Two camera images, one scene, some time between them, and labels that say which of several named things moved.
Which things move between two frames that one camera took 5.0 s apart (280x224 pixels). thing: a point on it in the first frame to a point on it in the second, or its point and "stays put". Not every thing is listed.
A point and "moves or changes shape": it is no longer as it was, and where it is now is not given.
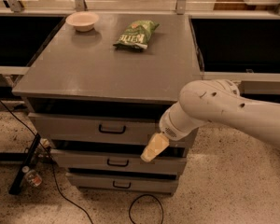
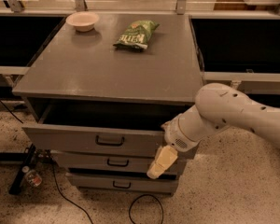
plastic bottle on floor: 32,176 stays put
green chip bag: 136,35 stays put
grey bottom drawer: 113,182 stays put
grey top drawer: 98,127 moves or changes shape
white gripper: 168,128 to 176,137
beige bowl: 83,21 stays put
